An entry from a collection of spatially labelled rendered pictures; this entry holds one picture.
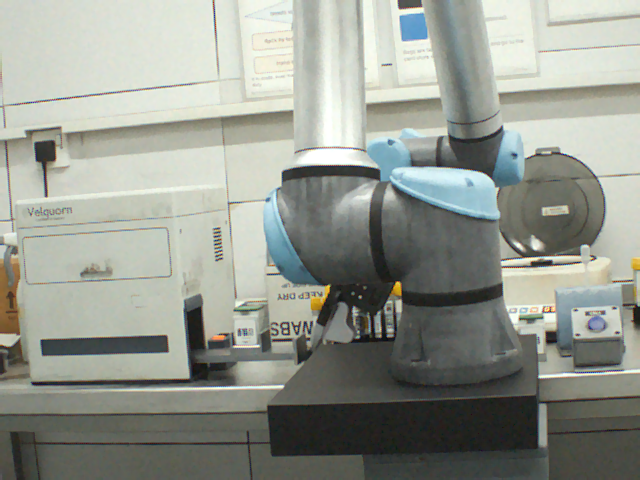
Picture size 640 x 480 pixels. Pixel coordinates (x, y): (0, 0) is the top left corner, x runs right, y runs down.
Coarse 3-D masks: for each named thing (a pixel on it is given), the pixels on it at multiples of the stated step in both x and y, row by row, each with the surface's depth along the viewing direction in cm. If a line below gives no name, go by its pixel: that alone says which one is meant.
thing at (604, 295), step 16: (560, 288) 161; (576, 288) 159; (592, 288) 158; (608, 288) 157; (560, 304) 158; (576, 304) 158; (592, 304) 158; (608, 304) 157; (560, 320) 158; (560, 336) 158; (560, 352) 158
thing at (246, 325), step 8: (240, 312) 161; (248, 312) 161; (256, 312) 160; (264, 312) 164; (232, 320) 160; (240, 320) 160; (248, 320) 160; (256, 320) 160; (264, 320) 163; (232, 328) 160; (240, 328) 160; (248, 328) 160; (256, 328) 160; (264, 328) 163; (240, 336) 160; (248, 336) 160; (256, 336) 160; (240, 344) 160; (248, 344) 160; (256, 344) 160
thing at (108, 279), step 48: (144, 192) 160; (192, 192) 167; (48, 240) 164; (96, 240) 162; (144, 240) 160; (192, 240) 166; (48, 288) 164; (96, 288) 162; (144, 288) 161; (192, 288) 164; (48, 336) 165; (96, 336) 163; (144, 336) 161; (192, 336) 168; (48, 384) 166
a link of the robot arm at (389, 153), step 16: (368, 144) 142; (384, 144) 141; (400, 144) 141; (416, 144) 142; (432, 144) 141; (384, 160) 141; (400, 160) 140; (416, 160) 141; (432, 160) 140; (384, 176) 141
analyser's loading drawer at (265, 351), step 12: (264, 336) 161; (300, 336) 160; (228, 348) 166; (240, 348) 160; (252, 348) 159; (264, 348) 160; (276, 348) 163; (288, 348) 162; (300, 348) 160; (192, 360) 161; (204, 360) 161; (216, 360) 161; (228, 360) 160; (240, 360) 160; (252, 360) 159; (288, 360) 158; (300, 360) 159
